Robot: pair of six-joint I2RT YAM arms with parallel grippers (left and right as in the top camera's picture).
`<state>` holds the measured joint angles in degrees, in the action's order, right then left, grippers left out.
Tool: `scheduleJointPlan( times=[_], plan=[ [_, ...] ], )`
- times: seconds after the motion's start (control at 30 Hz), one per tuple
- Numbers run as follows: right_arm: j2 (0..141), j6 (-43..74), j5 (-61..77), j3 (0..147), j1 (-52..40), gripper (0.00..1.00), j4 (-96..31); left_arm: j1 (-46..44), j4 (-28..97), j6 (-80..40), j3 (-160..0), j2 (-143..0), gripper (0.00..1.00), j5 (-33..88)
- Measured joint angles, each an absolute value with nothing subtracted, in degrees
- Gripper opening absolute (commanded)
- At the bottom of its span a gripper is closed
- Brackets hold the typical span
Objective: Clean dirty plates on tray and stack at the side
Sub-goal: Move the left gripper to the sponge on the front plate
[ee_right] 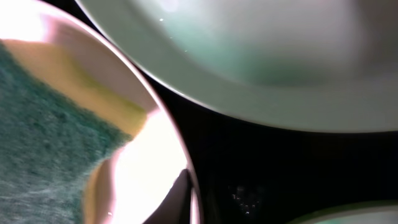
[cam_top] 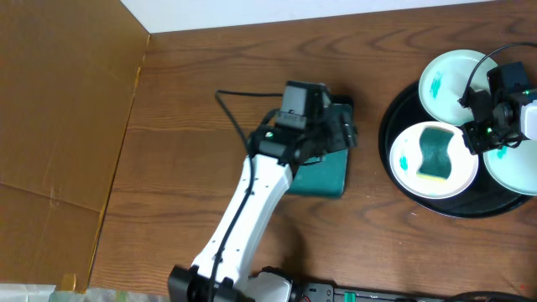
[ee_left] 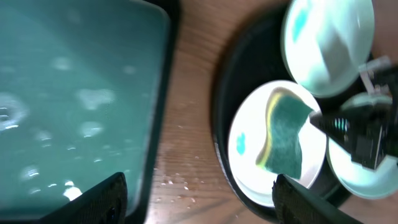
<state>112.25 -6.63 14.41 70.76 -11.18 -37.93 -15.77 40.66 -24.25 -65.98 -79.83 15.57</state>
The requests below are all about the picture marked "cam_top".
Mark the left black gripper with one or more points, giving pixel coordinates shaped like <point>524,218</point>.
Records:
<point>343,126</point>

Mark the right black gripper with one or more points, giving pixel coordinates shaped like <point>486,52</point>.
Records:
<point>473,137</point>

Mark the green yellow sponge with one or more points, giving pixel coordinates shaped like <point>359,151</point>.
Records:
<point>436,163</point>

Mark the white plate with stain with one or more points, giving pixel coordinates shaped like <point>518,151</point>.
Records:
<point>405,158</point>

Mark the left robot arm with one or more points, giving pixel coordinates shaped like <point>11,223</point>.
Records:
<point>220,272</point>

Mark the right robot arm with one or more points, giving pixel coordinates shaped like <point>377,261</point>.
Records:
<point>529,116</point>

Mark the black rectangular water tray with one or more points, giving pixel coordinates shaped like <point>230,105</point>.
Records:
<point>316,176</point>

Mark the round black serving tray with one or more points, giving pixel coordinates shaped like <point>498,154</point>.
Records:
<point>484,197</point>

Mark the mint plate right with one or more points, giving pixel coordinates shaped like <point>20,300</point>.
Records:
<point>514,168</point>

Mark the mint plate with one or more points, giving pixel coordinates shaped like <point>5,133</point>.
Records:
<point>514,168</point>
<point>443,83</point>

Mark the mint plate top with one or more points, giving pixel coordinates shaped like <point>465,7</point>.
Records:
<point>443,83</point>

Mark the brown cardboard panel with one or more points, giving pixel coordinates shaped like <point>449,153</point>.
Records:
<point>69,71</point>

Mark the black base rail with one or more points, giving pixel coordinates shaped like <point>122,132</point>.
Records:
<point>356,291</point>

